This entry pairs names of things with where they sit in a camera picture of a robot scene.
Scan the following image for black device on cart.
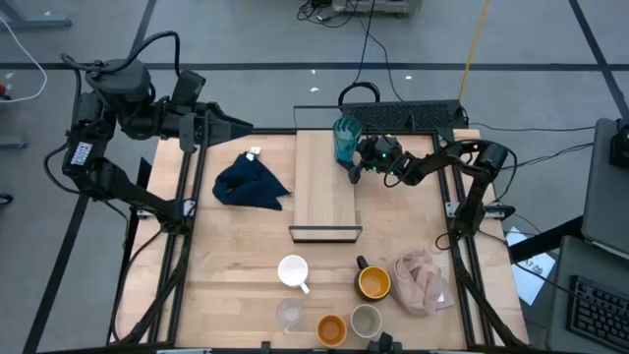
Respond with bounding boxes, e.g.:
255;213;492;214
608;117;629;171

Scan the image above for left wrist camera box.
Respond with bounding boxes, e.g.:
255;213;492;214
170;69;207;108

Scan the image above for white ceramic mug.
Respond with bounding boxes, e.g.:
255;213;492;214
276;254;313;296

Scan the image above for clear glass mug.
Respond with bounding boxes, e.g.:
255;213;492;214
275;298;306;336

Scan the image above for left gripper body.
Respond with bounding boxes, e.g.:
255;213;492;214
178;101;232;153

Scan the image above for light wooden board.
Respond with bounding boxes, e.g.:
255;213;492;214
288;128;365;244

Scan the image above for black keyboard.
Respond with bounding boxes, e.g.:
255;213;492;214
564;274;629;353

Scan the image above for pink cloth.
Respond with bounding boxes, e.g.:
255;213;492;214
389;248;456;318

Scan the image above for grey equipment cart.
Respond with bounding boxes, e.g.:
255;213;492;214
546;117;629;354

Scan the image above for navy blue cloth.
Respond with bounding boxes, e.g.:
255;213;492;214
211;146;292;212

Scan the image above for black cable loop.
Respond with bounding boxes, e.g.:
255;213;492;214
337;81;382;107

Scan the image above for beige ceramic cup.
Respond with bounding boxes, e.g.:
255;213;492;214
349;303;384;340

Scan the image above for black mug yellow inside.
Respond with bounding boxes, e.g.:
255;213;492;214
353;255;393;303

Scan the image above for black floor cable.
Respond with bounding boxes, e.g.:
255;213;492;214
352;0;378;85
466;121;597;135

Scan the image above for orange plastic cup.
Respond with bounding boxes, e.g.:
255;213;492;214
315;314;349;348

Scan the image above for yellow cable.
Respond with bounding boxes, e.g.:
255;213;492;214
457;0;493;102

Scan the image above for black aluminium table frame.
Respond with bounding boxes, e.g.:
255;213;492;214
105;110;530;351

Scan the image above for teal plastic tumbler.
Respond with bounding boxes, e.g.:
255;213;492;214
332;114;364;165

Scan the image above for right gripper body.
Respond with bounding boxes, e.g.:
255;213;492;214
362;135;409;177

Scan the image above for grey desk foot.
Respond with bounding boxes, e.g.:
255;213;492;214
0;0;74;30

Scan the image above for white cable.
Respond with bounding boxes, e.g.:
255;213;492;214
0;14;49;105

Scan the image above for grey wheeled cart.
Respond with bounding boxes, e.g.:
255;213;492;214
330;0;425;17

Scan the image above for silver frame bracket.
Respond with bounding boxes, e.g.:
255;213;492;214
443;201;516;220

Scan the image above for white paper sheet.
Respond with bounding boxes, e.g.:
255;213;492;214
504;225;557;307

